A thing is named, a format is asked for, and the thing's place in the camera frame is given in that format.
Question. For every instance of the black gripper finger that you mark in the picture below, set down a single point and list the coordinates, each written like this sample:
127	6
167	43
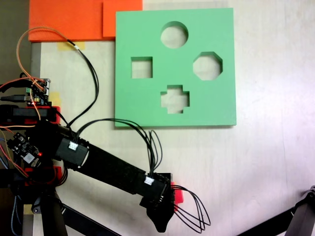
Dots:
160	222

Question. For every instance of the red cross columnar block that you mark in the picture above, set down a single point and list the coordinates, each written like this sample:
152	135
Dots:
179	195

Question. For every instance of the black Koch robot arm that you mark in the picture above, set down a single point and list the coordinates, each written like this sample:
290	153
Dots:
108	164

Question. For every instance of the orange foam block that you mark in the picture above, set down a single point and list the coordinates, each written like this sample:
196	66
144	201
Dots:
121	18

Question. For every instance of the green shape sorting board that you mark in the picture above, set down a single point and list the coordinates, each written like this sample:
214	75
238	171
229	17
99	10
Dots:
137	105

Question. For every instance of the black tripod with smooth legs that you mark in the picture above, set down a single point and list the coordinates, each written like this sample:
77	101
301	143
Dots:
53	216

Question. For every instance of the black notched tripod leg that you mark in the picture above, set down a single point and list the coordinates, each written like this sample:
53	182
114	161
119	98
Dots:
302	216

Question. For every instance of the black power circuit board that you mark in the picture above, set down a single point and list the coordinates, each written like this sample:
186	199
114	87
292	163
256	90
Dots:
23	150

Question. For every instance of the yellow masking tape patch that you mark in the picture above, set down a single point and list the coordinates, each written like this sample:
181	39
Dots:
56	99
81	45

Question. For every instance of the green controller circuit board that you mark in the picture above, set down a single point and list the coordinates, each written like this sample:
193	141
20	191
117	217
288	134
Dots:
39	92

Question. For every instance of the orange foam sheet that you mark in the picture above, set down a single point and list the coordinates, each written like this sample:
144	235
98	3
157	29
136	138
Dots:
64	19

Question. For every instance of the red printed base mount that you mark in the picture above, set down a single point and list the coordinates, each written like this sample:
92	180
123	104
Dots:
55	114

